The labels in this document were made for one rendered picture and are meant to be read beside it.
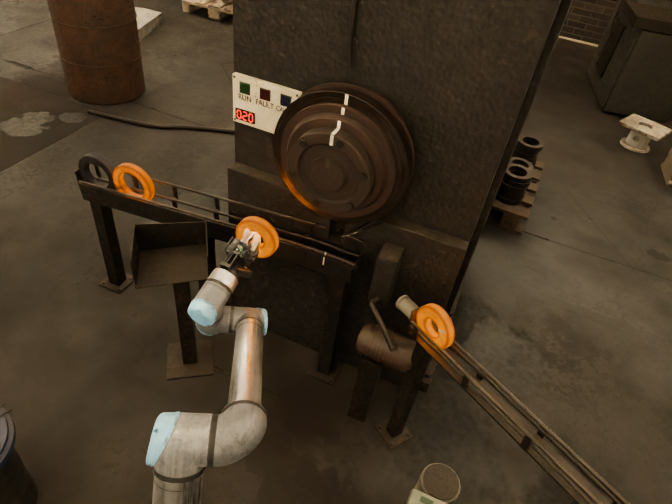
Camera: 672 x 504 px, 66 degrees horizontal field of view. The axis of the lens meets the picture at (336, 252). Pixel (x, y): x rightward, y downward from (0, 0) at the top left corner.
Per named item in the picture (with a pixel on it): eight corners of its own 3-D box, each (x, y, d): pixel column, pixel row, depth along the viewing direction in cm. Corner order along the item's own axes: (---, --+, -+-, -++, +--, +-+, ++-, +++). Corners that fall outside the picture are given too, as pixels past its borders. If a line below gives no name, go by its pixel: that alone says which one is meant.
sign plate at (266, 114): (235, 118, 193) (235, 71, 181) (298, 138, 187) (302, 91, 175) (232, 121, 191) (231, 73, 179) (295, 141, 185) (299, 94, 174)
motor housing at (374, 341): (349, 392, 234) (368, 313, 199) (395, 412, 229) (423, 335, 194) (339, 415, 225) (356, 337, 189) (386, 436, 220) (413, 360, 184)
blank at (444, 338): (427, 341, 184) (420, 344, 182) (419, 299, 181) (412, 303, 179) (458, 351, 170) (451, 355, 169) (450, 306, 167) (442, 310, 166)
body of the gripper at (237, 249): (253, 241, 168) (234, 270, 162) (256, 256, 176) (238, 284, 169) (232, 234, 170) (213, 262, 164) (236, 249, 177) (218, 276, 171)
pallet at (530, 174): (352, 176, 366) (361, 119, 337) (391, 130, 424) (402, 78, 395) (520, 235, 337) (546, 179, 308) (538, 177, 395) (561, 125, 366)
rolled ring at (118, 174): (145, 212, 225) (149, 208, 227) (154, 184, 212) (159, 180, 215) (109, 187, 224) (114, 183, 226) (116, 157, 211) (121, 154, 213)
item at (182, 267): (155, 344, 241) (133, 224, 193) (213, 339, 247) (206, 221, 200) (153, 381, 226) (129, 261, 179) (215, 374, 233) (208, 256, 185)
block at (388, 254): (375, 284, 207) (386, 239, 192) (394, 291, 206) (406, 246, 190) (366, 301, 200) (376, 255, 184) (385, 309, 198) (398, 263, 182)
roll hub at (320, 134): (291, 190, 178) (296, 115, 159) (367, 216, 171) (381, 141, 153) (283, 198, 173) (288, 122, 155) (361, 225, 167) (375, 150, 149)
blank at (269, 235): (237, 211, 180) (232, 216, 177) (277, 220, 175) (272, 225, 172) (243, 247, 189) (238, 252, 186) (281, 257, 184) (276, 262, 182)
